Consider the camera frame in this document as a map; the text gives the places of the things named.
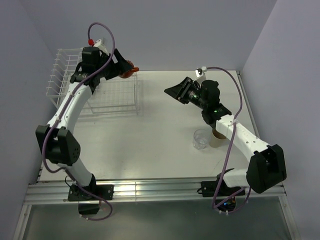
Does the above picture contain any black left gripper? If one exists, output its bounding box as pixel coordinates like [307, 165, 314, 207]
[95, 49, 132, 81]

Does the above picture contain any aluminium mounting rail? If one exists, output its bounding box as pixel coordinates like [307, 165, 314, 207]
[23, 174, 287, 204]

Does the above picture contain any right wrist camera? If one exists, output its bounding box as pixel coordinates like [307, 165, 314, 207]
[195, 66, 208, 84]

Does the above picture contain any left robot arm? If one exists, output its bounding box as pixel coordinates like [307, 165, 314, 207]
[35, 46, 134, 200]

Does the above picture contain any orange mug black interior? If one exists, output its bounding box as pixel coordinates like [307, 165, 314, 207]
[119, 60, 140, 79]

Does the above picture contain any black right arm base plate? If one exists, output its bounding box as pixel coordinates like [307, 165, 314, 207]
[197, 180, 241, 198]

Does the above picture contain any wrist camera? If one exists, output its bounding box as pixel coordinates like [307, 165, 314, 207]
[195, 66, 208, 84]
[88, 38, 107, 52]

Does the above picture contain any clear plastic cup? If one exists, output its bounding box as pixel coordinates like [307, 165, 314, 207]
[192, 129, 211, 150]

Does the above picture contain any beige paper cup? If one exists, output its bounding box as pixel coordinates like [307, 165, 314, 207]
[209, 129, 227, 148]

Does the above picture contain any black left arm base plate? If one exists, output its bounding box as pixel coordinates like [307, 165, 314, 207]
[67, 184, 114, 202]

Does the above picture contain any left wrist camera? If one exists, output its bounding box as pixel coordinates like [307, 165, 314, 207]
[88, 38, 107, 52]

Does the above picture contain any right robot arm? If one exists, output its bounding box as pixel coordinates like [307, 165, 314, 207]
[164, 77, 287, 195]

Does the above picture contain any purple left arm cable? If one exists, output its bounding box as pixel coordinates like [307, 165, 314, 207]
[41, 22, 116, 222]

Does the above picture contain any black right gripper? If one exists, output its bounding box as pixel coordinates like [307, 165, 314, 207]
[164, 76, 208, 110]

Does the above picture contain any white wire dish rack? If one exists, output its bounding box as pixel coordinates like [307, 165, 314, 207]
[46, 48, 140, 118]

